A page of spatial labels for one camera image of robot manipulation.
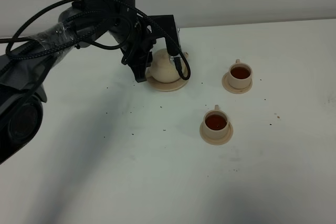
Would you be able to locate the beige cup saucer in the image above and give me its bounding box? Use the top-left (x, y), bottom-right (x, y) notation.
top-left (222, 73), bottom-right (253, 94)
top-left (199, 121), bottom-right (234, 145)

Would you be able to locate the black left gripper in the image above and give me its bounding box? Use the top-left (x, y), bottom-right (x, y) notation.
top-left (110, 11), bottom-right (156, 82)

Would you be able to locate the beige teapot saucer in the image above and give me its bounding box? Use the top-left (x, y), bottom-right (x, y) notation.
top-left (146, 69), bottom-right (188, 92)

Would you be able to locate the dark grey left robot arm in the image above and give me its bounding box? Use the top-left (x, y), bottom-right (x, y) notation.
top-left (1, 0), bottom-right (155, 161)

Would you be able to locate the beige teacup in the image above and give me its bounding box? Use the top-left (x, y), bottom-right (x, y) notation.
top-left (227, 59), bottom-right (253, 89)
top-left (201, 105), bottom-right (229, 141)

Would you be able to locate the beige near teacup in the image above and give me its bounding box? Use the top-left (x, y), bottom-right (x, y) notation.
top-left (201, 105), bottom-right (229, 141)

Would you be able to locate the beige near cup saucer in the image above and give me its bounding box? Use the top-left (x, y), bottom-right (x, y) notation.
top-left (199, 121), bottom-right (234, 145)

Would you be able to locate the black braided cable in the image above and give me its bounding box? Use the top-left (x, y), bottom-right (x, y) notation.
top-left (0, 0), bottom-right (191, 80)

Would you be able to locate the beige far teacup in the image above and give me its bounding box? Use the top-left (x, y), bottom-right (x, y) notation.
top-left (227, 59), bottom-right (253, 89)

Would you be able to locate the beige ceramic teapot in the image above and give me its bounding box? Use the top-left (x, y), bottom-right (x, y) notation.
top-left (146, 48), bottom-right (181, 83)

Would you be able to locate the black smooth cable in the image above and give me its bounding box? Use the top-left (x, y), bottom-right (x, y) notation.
top-left (0, 0), bottom-right (148, 66)

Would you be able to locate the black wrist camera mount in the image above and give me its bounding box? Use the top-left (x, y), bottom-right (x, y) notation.
top-left (146, 15), bottom-right (181, 57)

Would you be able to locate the beige far cup saucer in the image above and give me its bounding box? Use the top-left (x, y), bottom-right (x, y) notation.
top-left (222, 73), bottom-right (253, 94)

